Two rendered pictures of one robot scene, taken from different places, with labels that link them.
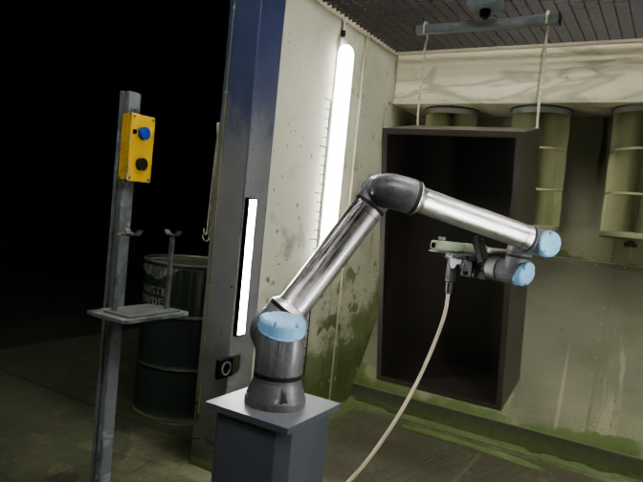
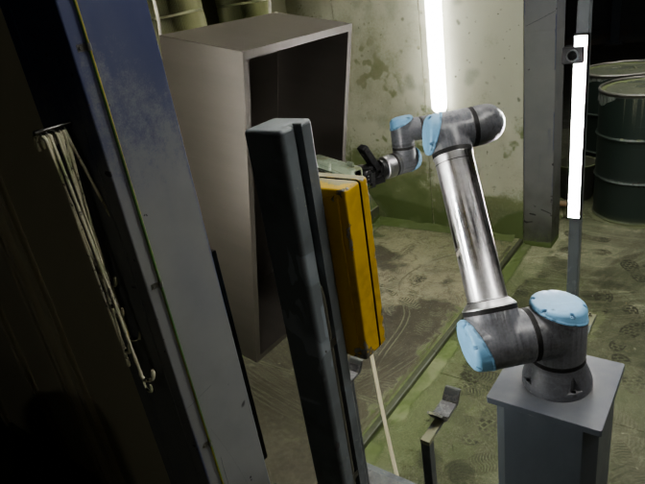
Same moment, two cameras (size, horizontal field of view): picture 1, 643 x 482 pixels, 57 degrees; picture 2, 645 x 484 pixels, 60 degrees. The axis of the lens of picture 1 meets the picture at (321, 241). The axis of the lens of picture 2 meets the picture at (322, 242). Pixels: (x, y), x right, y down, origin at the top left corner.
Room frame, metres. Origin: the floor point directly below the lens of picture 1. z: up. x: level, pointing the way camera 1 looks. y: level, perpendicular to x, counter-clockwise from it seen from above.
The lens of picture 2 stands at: (2.23, 1.46, 1.78)
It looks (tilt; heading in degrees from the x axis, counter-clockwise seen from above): 24 degrees down; 279
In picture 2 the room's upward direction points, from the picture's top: 9 degrees counter-clockwise
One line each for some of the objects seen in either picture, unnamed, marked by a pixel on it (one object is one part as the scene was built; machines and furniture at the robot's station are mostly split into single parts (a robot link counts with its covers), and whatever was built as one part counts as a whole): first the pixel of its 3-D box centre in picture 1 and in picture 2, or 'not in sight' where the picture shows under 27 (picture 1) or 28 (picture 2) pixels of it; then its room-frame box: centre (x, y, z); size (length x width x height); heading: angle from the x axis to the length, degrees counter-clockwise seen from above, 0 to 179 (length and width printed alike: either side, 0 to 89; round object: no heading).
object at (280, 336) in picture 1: (279, 342); (555, 326); (1.83, 0.10, 0.83); 0.17 x 0.15 x 0.18; 12
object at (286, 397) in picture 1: (276, 386); (557, 366); (1.82, 0.10, 0.69); 0.19 x 0.19 x 0.10
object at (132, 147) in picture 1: (136, 148); (331, 266); (2.33, 0.76, 1.42); 0.12 x 0.06 x 0.26; 149
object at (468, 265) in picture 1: (477, 266); (370, 174); (2.32, -0.62, 1.09); 0.12 x 0.08 x 0.09; 36
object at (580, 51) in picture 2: not in sight; (574, 54); (1.43, -1.10, 1.35); 0.09 x 0.07 x 0.07; 149
